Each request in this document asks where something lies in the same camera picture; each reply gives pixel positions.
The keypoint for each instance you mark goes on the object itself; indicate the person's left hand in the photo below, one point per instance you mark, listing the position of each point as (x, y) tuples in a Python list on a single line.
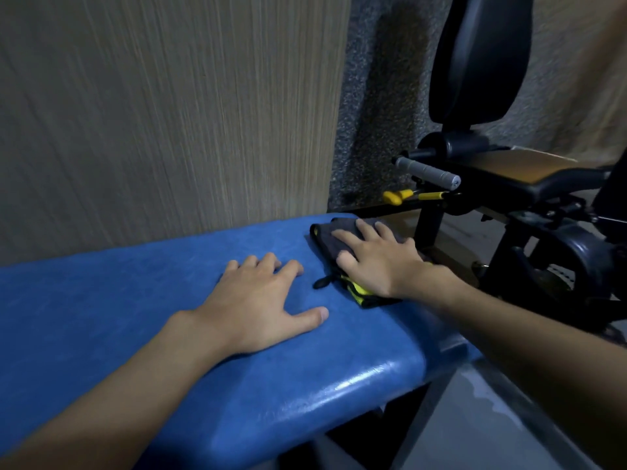
[(254, 308)]

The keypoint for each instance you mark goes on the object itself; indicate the person's right hand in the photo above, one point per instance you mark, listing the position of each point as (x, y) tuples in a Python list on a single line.
[(392, 269)]

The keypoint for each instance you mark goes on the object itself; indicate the grey and yellow cleaning cloth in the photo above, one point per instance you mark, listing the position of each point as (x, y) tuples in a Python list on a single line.
[(325, 239)]

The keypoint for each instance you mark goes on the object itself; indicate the blue padded bench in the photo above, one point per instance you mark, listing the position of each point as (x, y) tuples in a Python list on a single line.
[(122, 298)]

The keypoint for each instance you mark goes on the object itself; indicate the person's right forearm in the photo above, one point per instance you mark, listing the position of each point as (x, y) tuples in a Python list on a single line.
[(539, 352)]

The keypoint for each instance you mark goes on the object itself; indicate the person's left forearm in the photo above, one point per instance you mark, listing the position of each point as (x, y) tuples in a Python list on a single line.
[(98, 411)]

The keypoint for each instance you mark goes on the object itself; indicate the black machine seat pad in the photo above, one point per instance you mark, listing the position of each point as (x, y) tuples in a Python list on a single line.
[(519, 166)]

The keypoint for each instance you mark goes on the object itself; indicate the black exercise machine frame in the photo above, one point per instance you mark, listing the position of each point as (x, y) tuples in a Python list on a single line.
[(578, 269)]

